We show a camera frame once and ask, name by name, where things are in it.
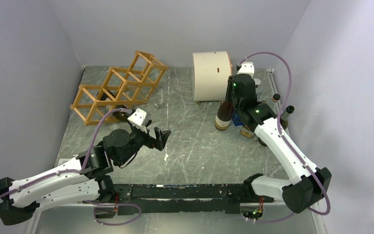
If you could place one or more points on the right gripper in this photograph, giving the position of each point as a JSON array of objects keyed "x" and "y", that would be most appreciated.
[{"x": 228, "y": 98}]

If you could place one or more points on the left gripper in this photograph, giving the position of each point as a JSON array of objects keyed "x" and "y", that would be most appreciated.
[{"x": 161, "y": 137}]

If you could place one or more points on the dark bottle gold cap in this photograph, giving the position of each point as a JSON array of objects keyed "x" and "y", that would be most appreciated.
[{"x": 224, "y": 116}]

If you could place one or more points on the blue square glass bottle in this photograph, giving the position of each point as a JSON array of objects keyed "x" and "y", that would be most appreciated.
[{"x": 237, "y": 119}]

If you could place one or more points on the dark bottle black cap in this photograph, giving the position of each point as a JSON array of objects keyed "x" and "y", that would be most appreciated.
[{"x": 119, "y": 116}]

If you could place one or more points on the clear glass bottle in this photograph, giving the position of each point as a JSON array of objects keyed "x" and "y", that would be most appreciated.
[{"x": 276, "y": 97}]

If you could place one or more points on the dark green wine bottle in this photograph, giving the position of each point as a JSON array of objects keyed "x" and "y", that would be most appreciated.
[{"x": 285, "y": 116}]

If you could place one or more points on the clear bottle dark cap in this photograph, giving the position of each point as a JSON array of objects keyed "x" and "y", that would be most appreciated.
[{"x": 246, "y": 132}]

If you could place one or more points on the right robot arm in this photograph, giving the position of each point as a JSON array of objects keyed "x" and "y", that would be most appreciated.
[{"x": 306, "y": 184}]

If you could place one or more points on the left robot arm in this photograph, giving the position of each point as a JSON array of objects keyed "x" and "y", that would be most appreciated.
[{"x": 77, "y": 179}]

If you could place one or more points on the wooden wine rack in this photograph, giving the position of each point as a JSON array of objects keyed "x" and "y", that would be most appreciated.
[{"x": 121, "y": 88}]

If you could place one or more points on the beige cylindrical box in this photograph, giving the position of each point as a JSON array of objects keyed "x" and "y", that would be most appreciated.
[{"x": 209, "y": 76}]

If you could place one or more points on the aluminium rail frame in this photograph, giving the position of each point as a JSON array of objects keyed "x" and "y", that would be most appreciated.
[{"x": 306, "y": 183}]

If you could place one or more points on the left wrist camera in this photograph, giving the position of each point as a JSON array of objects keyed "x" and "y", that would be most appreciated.
[{"x": 139, "y": 118}]

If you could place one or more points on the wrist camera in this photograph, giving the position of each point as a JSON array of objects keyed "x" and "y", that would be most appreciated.
[
  {"x": 245, "y": 68},
  {"x": 139, "y": 118}
]

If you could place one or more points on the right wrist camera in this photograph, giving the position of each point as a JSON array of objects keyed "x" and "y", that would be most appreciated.
[{"x": 245, "y": 68}]

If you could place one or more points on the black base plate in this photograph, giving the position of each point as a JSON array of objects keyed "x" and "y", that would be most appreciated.
[{"x": 130, "y": 199}]

